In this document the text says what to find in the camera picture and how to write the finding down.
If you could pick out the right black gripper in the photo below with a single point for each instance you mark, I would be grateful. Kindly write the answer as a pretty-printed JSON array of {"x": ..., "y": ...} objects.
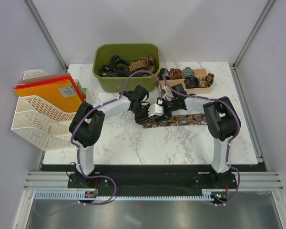
[{"x": 166, "y": 113}]

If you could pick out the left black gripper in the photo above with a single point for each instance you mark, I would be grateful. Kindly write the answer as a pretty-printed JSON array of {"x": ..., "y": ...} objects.
[{"x": 143, "y": 121}]

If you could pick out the brown cat pattern tie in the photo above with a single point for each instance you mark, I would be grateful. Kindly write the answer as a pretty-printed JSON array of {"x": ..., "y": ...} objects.
[{"x": 179, "y": 120}]

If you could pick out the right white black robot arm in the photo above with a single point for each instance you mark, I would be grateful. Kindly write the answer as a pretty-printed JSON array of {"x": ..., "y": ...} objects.
[{"x": 222, "y": 121}]

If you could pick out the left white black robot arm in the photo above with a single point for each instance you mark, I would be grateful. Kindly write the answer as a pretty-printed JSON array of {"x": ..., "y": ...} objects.
[{"x": 86, "y": 126}]

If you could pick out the black ties in bin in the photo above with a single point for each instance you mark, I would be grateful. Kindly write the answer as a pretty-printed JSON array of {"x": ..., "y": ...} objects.
[{"x": 117, "y": 67}]

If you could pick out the dark patterned rolled tie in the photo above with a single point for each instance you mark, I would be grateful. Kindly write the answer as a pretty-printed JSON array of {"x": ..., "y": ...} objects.
[{"x": 191, "y": 82}]

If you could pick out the red patterned rolled tie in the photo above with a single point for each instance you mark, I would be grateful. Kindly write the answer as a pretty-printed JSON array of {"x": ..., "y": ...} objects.
[{"x": 176, "y": 74}]

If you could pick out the grey blue rolled tie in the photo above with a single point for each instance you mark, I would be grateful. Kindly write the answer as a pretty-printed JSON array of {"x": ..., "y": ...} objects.
[{"x": 188, "y": 73}]

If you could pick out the black rolled tie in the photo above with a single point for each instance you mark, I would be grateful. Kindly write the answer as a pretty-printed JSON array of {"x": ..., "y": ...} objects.
[{"x": 164, "y": 72}]

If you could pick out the brown patterned loose tie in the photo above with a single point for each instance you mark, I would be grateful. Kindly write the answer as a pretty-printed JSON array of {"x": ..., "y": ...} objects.
[{"x": 207, "y": 81}]

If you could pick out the brown patterned tie in bin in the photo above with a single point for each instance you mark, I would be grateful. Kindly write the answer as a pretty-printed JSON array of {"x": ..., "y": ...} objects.
[{"x": 147, "y": 63}]

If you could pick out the olive green plastic bin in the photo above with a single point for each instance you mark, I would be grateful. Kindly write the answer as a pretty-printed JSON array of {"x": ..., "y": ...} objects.
[{"x": 130, "y": 52}]

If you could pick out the orange folder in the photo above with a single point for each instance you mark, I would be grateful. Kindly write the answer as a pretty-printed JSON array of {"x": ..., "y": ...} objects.
[{"x": 63, "y": 94}]

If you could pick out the red folder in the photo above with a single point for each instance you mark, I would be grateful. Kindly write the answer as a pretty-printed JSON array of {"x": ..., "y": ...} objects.
[{"x": 49, "y": 79}]

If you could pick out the white plastic file rack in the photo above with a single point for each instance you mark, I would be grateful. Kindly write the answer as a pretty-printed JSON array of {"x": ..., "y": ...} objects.
[{"x": 41, "y": 123}]

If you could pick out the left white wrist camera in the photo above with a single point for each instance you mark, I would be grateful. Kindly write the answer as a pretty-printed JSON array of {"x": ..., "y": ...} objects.
[{"x": 155, "y": 109}]

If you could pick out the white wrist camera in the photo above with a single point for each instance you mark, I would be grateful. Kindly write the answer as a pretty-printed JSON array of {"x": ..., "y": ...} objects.
[
  {"x": 155, "y": 109},
  {"x": 166, "y": 93}
]

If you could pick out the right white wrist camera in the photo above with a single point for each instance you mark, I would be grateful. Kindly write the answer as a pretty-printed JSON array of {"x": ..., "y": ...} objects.
[{"x": 166, "y": 93}]

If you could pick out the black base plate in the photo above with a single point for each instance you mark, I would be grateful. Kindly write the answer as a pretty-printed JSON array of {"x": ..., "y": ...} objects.
[{"x": 152, "y": 179}]

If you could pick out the white slotted cable duct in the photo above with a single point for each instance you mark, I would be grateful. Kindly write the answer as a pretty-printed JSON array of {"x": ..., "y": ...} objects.
[{"x": 86, "y": 195}]

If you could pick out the aluminium rail frame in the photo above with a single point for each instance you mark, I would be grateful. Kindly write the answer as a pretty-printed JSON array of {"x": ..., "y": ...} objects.
[{"x": 249, "y": 181}]

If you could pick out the right aluminium corner post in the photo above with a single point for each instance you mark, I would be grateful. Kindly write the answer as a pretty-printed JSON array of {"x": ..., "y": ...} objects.
[{"x": 254, "y": 31}]

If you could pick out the aluminium corner post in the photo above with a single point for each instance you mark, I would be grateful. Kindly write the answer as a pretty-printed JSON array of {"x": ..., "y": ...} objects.
[
  {"x": 254, "y": 31},
  {"x": 45, "y": 32}
]

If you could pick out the left aluminium corner post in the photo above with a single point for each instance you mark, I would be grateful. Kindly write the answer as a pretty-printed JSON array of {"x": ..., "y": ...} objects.
[{"x": 45, "y": 32}]

